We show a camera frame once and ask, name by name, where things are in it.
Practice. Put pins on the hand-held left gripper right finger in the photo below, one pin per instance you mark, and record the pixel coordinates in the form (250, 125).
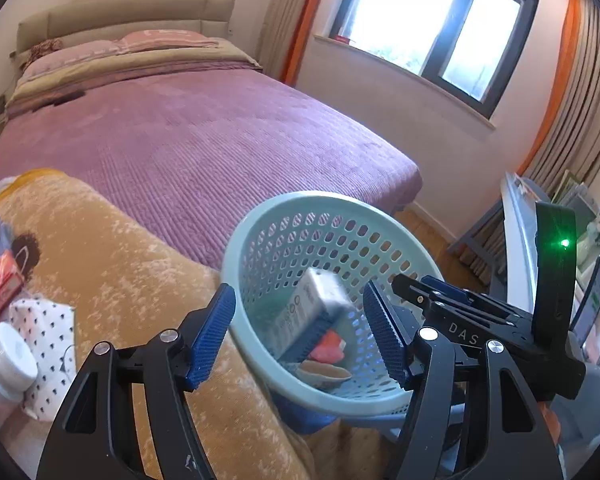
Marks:
(385, 330)

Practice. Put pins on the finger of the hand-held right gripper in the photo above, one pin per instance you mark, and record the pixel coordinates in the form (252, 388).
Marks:
(407, 287)
(445, 286)

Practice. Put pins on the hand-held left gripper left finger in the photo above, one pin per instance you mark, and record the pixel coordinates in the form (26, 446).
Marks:
(212, 332)

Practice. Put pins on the red snack wrapper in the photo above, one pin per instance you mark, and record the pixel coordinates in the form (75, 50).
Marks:
(327, 347)

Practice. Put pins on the grey cardboard box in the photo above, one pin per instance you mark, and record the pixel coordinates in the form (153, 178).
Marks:
(310, 305)

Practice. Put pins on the teal perforated plastic basket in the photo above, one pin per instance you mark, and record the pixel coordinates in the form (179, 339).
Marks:
(260, 220)

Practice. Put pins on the polka dot tissue pack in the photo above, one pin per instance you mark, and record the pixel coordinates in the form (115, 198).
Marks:
(50, 350)

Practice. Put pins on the red snack packet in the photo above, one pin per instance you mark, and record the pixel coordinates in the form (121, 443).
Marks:
(2, 280)

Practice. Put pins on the smartphone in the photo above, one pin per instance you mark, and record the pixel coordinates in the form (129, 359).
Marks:
(592, 300)

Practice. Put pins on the grey chair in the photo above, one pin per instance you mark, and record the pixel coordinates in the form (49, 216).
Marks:
(480, 235)

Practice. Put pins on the white desk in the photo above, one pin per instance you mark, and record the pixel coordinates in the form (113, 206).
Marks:
(517, 225)

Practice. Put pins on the beige shell-like item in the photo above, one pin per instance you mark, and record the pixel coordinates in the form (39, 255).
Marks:
(325, 372)

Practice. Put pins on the leaning picture frames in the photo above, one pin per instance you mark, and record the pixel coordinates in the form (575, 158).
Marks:
(575, 200)

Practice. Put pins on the panda printed blanket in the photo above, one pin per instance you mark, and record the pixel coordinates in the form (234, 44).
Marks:
(130, 270)

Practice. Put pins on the blue plastic stool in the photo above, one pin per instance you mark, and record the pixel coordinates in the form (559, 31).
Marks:
(305, 417)

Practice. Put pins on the person's grey clothing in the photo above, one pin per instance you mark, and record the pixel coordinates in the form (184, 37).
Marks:
(595, 410)

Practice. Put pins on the beige and orange curtain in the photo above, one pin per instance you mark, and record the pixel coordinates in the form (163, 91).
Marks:
(580, 100)
(290, 15)

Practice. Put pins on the purple bedspread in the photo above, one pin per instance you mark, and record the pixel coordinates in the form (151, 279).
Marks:
(205, 145)

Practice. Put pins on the white round jar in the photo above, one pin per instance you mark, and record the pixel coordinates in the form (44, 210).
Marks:
(7, 360)

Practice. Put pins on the stone window sill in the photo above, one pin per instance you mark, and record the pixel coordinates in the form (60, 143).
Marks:
(405, 77)

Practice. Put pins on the small red box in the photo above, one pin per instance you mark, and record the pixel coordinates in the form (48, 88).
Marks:
(341, 39)

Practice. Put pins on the dark framed window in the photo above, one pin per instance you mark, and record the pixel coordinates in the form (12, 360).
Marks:
(460, 25)

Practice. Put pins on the olive folded quilt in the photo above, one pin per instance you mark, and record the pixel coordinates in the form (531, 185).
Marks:
(180, 62)

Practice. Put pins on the pink pillow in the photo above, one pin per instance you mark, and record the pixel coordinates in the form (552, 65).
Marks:
(165, 40)

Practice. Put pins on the mauve pillow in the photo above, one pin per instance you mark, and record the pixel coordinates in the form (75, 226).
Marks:
(75, 57)

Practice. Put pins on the beige padded headboard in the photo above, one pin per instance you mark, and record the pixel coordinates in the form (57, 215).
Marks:
(130, 12)

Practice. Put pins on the floral cloth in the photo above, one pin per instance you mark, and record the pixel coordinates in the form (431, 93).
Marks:
(42, 49)

